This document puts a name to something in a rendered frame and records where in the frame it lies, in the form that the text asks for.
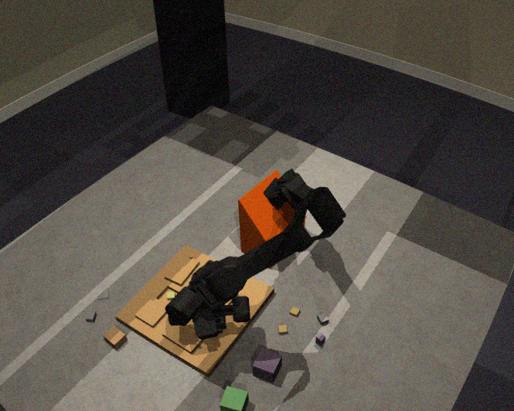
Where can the green cube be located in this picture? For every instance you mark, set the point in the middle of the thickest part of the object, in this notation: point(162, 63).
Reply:
point(234, 400)

